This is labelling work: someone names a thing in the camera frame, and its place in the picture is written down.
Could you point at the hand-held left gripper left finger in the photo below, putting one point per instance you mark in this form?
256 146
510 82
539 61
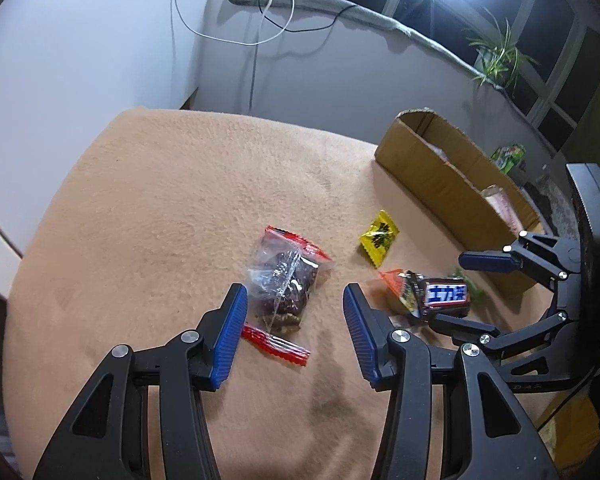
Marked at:
230 340

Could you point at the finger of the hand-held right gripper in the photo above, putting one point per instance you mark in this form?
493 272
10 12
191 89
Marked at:
460 325
480 260

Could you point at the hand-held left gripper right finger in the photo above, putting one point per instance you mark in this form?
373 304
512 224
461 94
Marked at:
360 335

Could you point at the large dark chocolate bar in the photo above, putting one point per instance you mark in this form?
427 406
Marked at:
447 296

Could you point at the bagged sliced bread sandwich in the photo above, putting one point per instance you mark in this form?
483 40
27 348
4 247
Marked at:
502 207

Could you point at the clear red-edged date packet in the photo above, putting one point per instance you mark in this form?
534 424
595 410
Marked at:
285 275

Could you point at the cardboard box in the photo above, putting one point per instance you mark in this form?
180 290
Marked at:
430 175

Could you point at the small green candy packet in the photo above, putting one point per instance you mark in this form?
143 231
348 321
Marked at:
475 292

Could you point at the orange snack packet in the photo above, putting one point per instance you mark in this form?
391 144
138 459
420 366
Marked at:
392 285

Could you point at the yellow candy packet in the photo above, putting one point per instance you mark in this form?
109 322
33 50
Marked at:
378 237

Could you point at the green printed bag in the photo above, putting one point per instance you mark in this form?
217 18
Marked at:
510 157

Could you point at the potted spider plant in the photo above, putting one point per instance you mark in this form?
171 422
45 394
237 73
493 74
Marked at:
500 57

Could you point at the window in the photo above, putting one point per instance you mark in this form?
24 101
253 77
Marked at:
545 25

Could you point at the grey window sill pad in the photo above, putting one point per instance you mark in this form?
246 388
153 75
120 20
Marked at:
330 2

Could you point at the white cabinet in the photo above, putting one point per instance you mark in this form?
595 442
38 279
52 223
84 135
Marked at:
80 60

